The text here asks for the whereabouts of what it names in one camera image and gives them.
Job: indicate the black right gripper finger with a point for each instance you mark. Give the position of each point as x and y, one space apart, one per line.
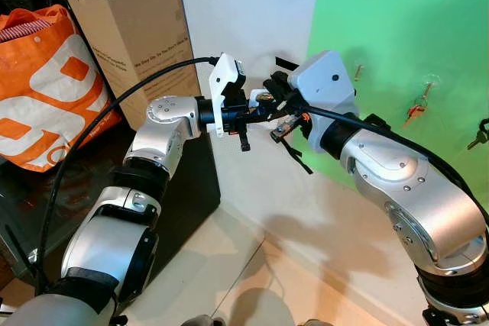
289 104
284 85

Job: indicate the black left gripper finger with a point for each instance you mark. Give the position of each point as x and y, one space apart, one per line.
264 91
266 108

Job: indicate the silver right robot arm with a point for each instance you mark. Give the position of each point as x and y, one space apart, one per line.
412 188

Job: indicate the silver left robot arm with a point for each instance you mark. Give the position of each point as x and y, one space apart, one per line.
107 242

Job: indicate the forked black tape strip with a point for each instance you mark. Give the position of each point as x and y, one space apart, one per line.
299 159

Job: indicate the black glass top table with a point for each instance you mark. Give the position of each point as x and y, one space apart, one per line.
191 188

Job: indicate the orange headed key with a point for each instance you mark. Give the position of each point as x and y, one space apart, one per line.
413 114

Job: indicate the tall cardboard pillow box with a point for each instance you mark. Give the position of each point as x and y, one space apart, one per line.
130 43

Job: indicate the green backdrop sheet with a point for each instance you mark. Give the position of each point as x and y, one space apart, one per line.
412 28

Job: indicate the black key bunch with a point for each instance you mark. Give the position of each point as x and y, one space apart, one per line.
480 133

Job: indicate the dark robot right foot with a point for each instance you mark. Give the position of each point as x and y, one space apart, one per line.
315 323

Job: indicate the dark robot foot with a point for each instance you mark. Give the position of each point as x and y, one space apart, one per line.
315 323
200 321

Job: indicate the orange white shopping bag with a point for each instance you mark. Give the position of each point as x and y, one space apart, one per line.
46 97

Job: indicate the dark robot left foot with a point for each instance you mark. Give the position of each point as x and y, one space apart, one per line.
200 321

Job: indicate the red white striped clothing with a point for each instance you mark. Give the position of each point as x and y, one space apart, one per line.
15 32

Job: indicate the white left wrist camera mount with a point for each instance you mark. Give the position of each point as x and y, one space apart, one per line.
221 82

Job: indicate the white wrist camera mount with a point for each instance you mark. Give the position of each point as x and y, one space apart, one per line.
325 82
221 82

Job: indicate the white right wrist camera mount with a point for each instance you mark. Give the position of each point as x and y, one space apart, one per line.
325 82

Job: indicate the clear adhesive wall hook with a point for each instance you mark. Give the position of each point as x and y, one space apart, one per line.
426 88
357 72

